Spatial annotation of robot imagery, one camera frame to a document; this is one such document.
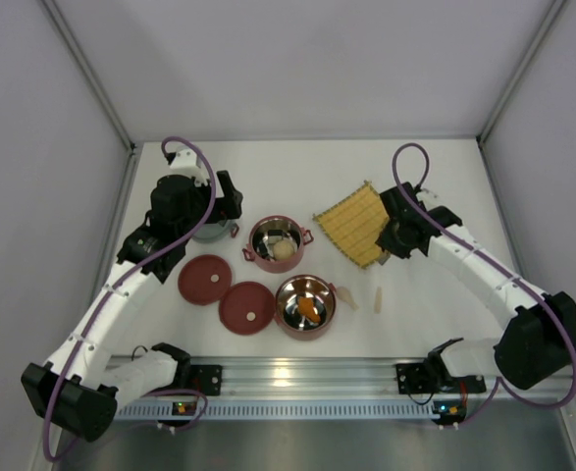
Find grey lunch box lid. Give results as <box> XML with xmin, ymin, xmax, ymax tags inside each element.
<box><xmin>192</xmin><ymin>219</ymin><xmax>239</xmax><ymax>243</ymax></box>

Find sushi roll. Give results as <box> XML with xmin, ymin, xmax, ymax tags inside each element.
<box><xmin>267</xmin><ymin>229</ymin><xmax>284</xmax><ymax>239</ymax></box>
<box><xmin>255</xmin><ymin>242</ymin><xmax>272</xmax><ymax>259</ymax></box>

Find pink lunch box tier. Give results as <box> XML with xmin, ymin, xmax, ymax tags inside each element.
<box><xmin>242</xmin><ymin>215</ymin><xmax>314</xmax><ymax>274</ymax></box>

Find white steamed bun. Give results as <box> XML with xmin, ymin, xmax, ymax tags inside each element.
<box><xmin>272</xmin><ymin>239</ymin><xmax>296</xmax><ymax>261</ymax></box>

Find dark red lid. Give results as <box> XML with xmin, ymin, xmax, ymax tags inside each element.
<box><xmin>219</xmin><ymin>282</ymin><xmax>275</xmax><ymax>336</ymax></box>
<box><xmin>178</xmin><ymin>254</ymin><xmax>233</xmax><ymax>306</ymax></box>

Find orange fried chicken piece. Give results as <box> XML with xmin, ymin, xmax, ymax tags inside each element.
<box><xmin>297</xmin><ymin>296</ymin><xmax>321</xmax><ymax>324</ymax></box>

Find metal tongs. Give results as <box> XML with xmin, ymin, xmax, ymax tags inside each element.
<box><xmin>377</xmin><ymin>252</ymin><xmax>390</xmax><ymax>265</ymax></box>

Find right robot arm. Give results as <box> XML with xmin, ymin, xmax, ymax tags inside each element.
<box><xmin>376</xmin><ymin>183</ymin><xmax>576</xmax><ymax>391</ymax></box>

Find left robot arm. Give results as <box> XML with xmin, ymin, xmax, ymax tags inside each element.
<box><xmin>21</xmin><ymin>170</ymin><xmax>243</xmax><ymax>443</ymax></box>

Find bamboo woven mat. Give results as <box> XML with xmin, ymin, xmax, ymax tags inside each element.
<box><xmin>312</xmin><ymin>181</ymin><xmax>390</xmax><ymax>270</ymax></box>

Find beige spoon head piece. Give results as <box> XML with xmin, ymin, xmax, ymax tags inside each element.
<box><xmin>336</xmin><ymin>287</ymin><xmax>359</xmax><ymax>311</ymax></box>

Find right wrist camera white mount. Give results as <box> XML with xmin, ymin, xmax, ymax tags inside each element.
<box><xmin>416</xmin><ymin>188</ymin><xmax>441</xmax><ymax>210</ymax></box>

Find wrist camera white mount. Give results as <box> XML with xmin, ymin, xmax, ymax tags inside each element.
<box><xmin>416</xmin><ymin>188</ymin><xmax>441</xmax><ymax>210</ymax></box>
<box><xmin>166</xmin><ymin>147</ymin><xmax>210</xmax><ymax>186</ymax></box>

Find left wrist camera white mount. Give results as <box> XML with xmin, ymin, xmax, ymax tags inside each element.
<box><xmin>166</xmin><ymin>147</ymin><xmax>210</xmax><ymax>186</ymax></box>

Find beige spoon handle piece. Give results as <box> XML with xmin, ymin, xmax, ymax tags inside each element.
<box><xmin>374</xmin><ymin>287</ymin><xmax>383</xmax><ymax>314</ymax></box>

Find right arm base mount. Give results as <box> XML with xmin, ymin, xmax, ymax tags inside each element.
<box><xmin>394</xmin><ymin>362</ymin><xmax>487</xmax><ymax>395</ymax></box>

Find aluminium mounting rail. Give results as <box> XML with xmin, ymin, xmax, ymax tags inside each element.
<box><xmin>46</xmin><ymin>356</ymin><xmax>576</xmax><ymax>399</ymax></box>

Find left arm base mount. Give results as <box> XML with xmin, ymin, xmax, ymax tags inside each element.
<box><xmin>172</xmin><ymin>364</ymin><xmax>223</xmax><ymax>396</ymax></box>

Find perforated cable duct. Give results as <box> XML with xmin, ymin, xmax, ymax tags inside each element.
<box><xmin>114</xmin><ymin>399</ymin><xmax>439</xmax><ymax>421</ymax></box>

